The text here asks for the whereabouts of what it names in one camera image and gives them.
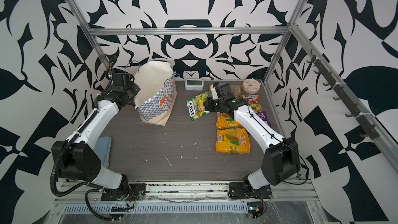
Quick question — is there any Fox's fruits candy packet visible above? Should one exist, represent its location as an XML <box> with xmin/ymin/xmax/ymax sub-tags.
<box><xmin>241</xmin><ymin>95</ymin><xmax>263</xmax><ymax>113</ymax></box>

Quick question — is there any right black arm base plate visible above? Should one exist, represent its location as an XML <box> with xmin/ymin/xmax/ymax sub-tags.
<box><xmin>228</xmin><ymin>182</ymin><xmax>272</xmax><ymax>200</ymax></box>

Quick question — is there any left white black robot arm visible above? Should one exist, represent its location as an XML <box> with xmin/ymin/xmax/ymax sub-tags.
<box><xmin>50</xmin><ymin>72</ymin><xmax>141</xmax><ymax>197</ymax></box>

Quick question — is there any pink round timer clock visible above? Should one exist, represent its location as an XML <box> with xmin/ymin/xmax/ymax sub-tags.
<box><xmin>242</xmin><ymin>78</ymin><xmax>261</xmax><ymax>94</ymax></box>

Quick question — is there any yellow snack packet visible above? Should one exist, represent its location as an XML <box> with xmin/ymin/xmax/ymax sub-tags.
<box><xmin>215</xmin><ymin>128</ymin><xmax>251</xmax><ymax>155</ymax></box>
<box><xmin>216</xmin><ymin>113</ymin><xmax>242</xmax><ymax>130</ymax></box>

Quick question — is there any purple snack packet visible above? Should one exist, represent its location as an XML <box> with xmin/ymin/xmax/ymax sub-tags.
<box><xmin>256</xmin><ymin>111</ymin><xmax>271</xmax><ymax>127</ymax></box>

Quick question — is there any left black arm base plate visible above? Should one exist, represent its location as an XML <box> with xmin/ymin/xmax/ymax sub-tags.
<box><xmin>101</xmin><ymin>183</ymin><xmax>147</xmax><ymax>201</ymax></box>

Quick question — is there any gold snack packet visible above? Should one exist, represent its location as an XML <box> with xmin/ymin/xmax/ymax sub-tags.
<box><xmin>208</xmin><ymin>84</ymin><xmax>241</xmax><ymax>99</ymax></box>

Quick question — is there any blue grey block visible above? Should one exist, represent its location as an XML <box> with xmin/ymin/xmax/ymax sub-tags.
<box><xmin>94</xmin><ymin>136</ymin><xmax>112</xmax><ymax>168</ymax></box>

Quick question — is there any grey wall hook rack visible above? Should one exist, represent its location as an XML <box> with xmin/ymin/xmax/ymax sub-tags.
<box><xmin>308</xmin><ymin>49</ymin><xmax>380</xmax><ymax>140</ymax></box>

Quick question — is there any black corrugated cable conduit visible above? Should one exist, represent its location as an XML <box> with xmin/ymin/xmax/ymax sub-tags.
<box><xmin>49</xmin><ymin>55</ymin><xmax>131</xmax><ymax>222</ymax></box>

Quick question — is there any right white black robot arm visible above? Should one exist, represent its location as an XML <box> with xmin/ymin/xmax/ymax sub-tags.
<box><xmin>204</xmin><ymin>82</ymin><xmax>301</xmax><ymax>191</ymax></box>

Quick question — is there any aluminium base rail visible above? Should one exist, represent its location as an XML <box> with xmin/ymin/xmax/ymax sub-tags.
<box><xmin>52</xmin><ymin>178</ymin><xmax>321</xmax><ymax>215</ymax></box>

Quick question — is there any green snack packet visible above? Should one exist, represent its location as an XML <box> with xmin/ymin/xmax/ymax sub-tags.
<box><xmin>186</xmin><ymin>92</ymin><xmax>209</xmax><ymax>121</ymax></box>

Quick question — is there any blue checkered paper bag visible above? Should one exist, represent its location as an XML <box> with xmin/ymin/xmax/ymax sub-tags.
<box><xmin>134</xmin><ymin>61</ymin><xmax>180</xmax><ymax>126</ymax></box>

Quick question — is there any white digital scale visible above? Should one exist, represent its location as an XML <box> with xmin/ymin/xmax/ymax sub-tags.
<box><xmin>184</xmin><ymin>79</ymin><xmax>204</xmax><ymax>91</ymax></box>

